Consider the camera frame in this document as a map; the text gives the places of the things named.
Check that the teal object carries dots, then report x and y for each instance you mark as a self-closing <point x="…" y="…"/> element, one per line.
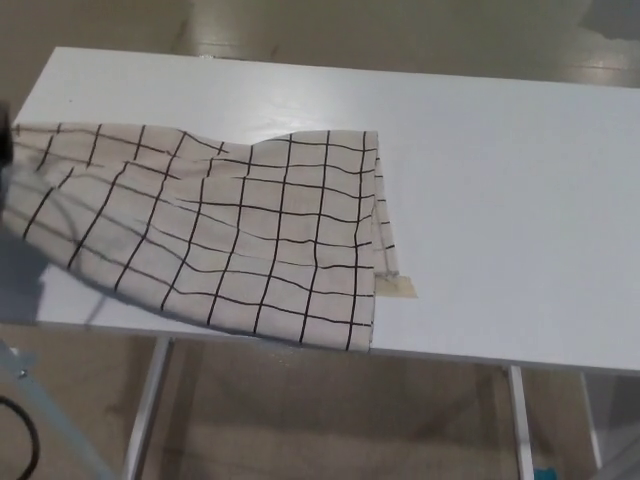
<point x="546" y="474"/>

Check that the thin white table leg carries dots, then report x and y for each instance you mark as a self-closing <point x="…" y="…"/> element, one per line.
<point x="592" y="430"/>

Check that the beige masking tape strip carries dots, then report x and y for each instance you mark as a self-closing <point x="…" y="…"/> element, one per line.
<point x="400" y="288"/>

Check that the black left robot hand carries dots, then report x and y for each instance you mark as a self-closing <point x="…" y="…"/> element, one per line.
<point x="5" y="135"/>

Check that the white slanted table leg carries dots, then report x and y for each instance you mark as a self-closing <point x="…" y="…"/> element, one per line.
<point x="147" y="410"/>

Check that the grey metal bar with bolt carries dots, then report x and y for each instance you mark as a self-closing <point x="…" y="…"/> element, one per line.
<point x="50" y="415"/>

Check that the white straight table leg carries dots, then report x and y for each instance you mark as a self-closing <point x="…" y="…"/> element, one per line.
<point x="521" y="425"/>

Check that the white towel with black grid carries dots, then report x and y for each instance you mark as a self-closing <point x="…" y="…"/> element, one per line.
<point x="260" y="235"/>

